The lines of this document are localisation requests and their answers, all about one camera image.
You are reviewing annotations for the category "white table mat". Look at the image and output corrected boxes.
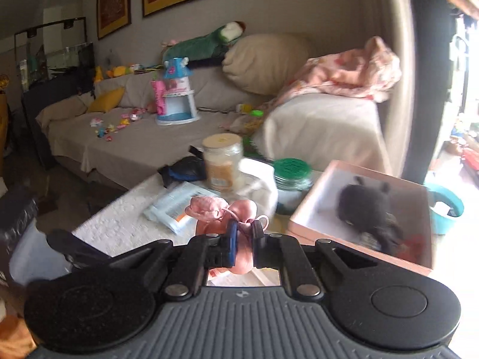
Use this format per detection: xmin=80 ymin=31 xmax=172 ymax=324
xmin=72 ymin=170 xmax=289 ymax=258

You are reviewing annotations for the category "grey sofa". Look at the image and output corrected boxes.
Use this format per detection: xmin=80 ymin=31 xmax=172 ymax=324
xmin=35 ymin=34 xmax=393 ymax=192

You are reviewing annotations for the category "glass aquarium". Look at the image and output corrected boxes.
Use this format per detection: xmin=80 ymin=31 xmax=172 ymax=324
xmin=14 ymin=17 xmax=95 ymax=92

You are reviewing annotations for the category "pile of small colourful toys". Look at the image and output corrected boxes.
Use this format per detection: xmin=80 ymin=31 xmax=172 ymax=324
xmin=89 ymin=106 xmax=147 ymax=141

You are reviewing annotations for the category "yellow cushion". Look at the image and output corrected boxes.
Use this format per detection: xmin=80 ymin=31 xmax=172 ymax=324
xmin=87 ymin=87 xmax=126 ymax=114

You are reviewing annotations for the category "beige cushion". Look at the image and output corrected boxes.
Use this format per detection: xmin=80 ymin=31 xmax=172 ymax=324
xmin=36 ymin=95 xmax=89 ymax=122

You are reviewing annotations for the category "blue pink white container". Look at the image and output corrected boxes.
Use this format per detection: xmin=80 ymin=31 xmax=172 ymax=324
xmin=150 ymin=57 xmax=201 ymax=125

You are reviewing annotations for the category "black fabric pouch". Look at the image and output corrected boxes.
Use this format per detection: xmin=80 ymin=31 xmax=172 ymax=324
xmin=158 ymin=156 xmax=207 ymax=188

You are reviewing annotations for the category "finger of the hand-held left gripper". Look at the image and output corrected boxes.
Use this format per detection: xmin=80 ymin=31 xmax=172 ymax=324
xmin=46 ymin=229 xmax=111 ymax=265

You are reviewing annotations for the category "pink plush toy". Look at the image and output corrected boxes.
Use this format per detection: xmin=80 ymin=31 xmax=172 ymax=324
xmin=185 ymin=195 xmax=271 ymax=275

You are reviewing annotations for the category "yellow plush toy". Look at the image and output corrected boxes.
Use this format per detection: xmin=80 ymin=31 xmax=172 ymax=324
xmin=93 ymin=65 xmax=136 ymax=83

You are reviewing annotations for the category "green plush toy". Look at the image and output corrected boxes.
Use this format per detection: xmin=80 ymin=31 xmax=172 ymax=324
xmin=162 ymin=21 xmax=247 ymax=63

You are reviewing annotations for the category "black cable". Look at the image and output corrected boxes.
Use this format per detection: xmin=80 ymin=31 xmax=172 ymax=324
xmin=198 ymin=106 xmax=237 ymax=115

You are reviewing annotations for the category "black plush toy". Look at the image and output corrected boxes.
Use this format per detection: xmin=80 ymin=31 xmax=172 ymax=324
xmin=337 ymin=176 xmax=405 ymax=252

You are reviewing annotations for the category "teal basin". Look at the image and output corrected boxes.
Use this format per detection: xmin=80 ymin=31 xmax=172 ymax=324
xmin=426 ymin=182 xmax=465 ymax=235

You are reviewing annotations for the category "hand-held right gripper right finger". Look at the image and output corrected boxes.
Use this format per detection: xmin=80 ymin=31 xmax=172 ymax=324
xmin=251 ymin=220 xmax=390 ymax=297

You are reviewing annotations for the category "glass jar with green lid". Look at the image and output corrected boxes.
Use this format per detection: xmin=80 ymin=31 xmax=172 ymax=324
xmin=272 ymin=158 xmax=314 ymax=215

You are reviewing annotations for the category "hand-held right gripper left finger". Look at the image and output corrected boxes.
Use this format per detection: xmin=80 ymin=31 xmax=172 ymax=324
xmin=108 ymin=220 xmax=240 ymax=302

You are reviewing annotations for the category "light blue packet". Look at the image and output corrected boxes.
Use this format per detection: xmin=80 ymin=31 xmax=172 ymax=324
xmin=143 ymin=181 xmax=222 ymax=235

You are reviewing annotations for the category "pink printed blanket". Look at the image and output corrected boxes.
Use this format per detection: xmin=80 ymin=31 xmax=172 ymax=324
xmin=276 ymin=36 xmax=402 ymax=104

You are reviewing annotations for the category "bottle with green cap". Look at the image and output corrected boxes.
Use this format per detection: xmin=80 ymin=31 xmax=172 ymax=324
xmin=231 ymin=109 xmax=271 ymax=158

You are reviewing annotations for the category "glass jar with cream lid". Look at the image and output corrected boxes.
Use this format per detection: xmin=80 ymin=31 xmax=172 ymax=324
xmin=202 ymin=133 xmax=244 ymax=192

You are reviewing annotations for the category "beige pillow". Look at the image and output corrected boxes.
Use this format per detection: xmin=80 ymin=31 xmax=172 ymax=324
xmin=222 ymin=34 xmax=316 ymax=96

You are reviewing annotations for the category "narrow framed red picture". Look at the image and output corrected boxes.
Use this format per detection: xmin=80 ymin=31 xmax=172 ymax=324
xmin=97 ymin=0 xmax=132 ymax=40

